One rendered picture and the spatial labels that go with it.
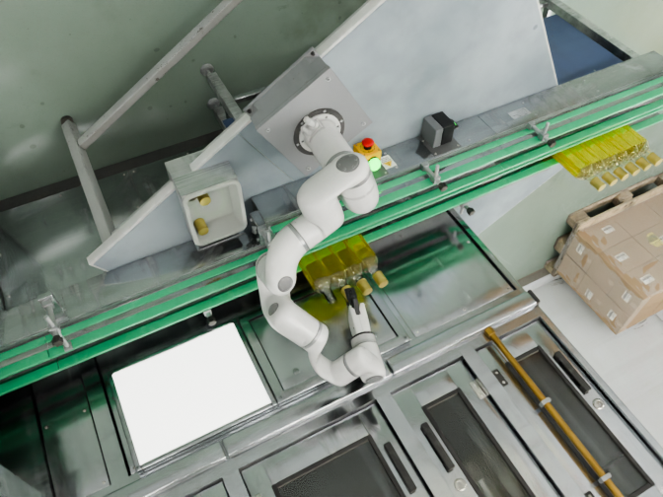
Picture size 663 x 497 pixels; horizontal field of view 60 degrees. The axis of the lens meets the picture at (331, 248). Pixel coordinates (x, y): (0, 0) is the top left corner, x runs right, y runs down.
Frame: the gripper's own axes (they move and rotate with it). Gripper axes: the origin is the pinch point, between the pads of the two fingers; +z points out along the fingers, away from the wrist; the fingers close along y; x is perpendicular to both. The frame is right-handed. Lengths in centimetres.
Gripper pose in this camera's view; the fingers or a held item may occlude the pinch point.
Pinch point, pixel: (350, 297)
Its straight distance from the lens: 181.4
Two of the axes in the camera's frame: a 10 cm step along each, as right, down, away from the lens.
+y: -0.1, -6.1, -7.9
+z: -2.2, -7.7, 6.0
